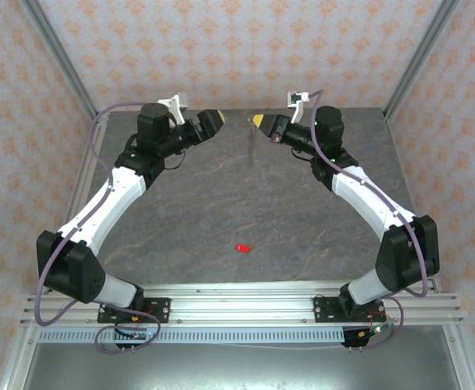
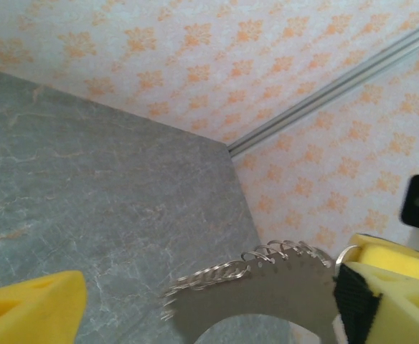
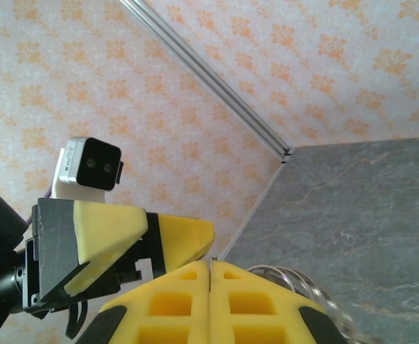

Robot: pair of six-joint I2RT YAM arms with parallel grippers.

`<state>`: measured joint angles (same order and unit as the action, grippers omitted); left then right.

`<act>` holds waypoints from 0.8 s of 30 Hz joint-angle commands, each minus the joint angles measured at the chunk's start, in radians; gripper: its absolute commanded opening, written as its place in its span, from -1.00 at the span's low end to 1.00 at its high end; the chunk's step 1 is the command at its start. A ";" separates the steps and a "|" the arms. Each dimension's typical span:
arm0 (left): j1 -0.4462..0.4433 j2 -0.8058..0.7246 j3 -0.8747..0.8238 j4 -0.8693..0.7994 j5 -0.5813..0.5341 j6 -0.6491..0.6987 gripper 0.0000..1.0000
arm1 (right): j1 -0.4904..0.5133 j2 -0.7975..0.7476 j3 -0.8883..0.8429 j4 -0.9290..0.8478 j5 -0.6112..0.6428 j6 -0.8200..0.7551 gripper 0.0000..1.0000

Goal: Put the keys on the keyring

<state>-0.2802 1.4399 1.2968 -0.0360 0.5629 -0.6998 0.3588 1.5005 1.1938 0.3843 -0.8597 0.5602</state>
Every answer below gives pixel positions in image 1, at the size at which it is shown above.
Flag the grey metal sheet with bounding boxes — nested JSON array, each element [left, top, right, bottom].
[[21, 343, 462, 390]]

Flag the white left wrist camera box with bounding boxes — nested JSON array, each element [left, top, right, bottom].
[[155, 93, 190, 125]]

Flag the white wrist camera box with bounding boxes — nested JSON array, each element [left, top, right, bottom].
[[286, 91, 318, 123], [155, 93, 190, 125]]

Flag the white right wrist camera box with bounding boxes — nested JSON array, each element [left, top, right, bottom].
[[286, 91, 318, 123]]

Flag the aluminium side rail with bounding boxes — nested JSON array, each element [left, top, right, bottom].
[[41, 113, 111, 294]]

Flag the aluminium frame post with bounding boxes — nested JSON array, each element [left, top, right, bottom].
[[20, 0, 100, 119], [383, 0, 461, 119]]

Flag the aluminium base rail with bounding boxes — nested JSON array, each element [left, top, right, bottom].
[[20, 282, 465, 327]]

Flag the small circuit board with wires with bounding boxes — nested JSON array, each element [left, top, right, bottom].
[[113, 323, 159, 353], [341, 323, 397, 353]]

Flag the grey slotted cable duct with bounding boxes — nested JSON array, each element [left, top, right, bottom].
[[37, 327, 346, 345]]

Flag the aluminium frame leg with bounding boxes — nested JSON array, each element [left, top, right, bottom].
[[0, 324, 39, 390], [442, 324, 475, 390]]

